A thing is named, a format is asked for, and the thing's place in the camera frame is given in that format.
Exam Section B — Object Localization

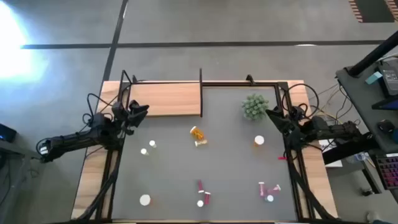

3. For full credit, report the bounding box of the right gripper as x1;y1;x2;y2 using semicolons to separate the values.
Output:
264;106;307;151

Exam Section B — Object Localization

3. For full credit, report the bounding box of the black computer tower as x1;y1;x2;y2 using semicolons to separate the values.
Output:
0;123;18;144

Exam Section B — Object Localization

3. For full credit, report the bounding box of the wooden shelf with black frame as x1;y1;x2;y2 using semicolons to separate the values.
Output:
117;68;204;118

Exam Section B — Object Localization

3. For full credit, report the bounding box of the black power adapter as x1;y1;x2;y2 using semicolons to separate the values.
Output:
377;58;398;97

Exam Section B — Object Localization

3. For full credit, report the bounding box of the black pole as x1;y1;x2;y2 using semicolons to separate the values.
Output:
347;29;398;78

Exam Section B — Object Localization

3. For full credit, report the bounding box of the grey metal desk frame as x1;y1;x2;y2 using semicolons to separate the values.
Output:
0;139;51;224

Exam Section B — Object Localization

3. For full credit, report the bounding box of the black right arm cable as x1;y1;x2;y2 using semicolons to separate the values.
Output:
281;83;320;121

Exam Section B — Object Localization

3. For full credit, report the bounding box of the black backlit keyboard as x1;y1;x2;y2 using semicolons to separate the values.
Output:
374;154;398;190

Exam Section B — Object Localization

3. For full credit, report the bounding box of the clear water bottle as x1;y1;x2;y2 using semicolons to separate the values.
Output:
345;151;373;164

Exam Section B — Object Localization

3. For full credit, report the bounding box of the black aluminium rig frame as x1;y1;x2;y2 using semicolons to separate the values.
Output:
70;73;341;224

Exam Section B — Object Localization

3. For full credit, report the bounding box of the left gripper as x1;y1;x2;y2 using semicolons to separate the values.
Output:
111;99;150;136

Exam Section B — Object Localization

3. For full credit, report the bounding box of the black computer mouse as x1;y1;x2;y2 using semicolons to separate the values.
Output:
376;119;396;134

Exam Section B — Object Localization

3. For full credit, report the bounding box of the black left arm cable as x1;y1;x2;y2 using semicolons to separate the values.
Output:
81;92;114;127

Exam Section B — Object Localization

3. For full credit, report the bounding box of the white paper sheet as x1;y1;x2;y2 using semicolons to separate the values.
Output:
318;139;345;169

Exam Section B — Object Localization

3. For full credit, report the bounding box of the black desk support beam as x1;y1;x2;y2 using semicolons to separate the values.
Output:
322;132;386;166

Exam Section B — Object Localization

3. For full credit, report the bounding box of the green artificial potted plant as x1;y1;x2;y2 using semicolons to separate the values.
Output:
241;93;270;121

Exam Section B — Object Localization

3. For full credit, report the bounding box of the grey table mat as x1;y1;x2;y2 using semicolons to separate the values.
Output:
111;85;299;222

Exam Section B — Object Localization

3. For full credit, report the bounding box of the teal box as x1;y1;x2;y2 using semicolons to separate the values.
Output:
364;71;383;85

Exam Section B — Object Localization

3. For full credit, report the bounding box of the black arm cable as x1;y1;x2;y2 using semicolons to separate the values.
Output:
81;92;114;127
281;83;320;121

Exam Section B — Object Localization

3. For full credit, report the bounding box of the grey side desk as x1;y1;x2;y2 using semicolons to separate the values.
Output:
335;52;398;153

